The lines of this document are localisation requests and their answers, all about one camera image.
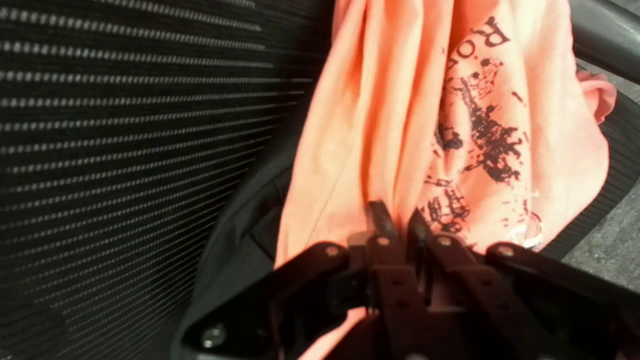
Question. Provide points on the black mesh chair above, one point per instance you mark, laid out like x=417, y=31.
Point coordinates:
x=100, y=132

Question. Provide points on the salmon pink printed shirt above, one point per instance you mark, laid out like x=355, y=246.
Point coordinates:
x=373, y=120

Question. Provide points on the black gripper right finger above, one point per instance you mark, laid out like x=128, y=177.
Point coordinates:
x=532, y=293

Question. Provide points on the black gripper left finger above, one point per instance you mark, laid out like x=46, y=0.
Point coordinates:
x=292, y=287

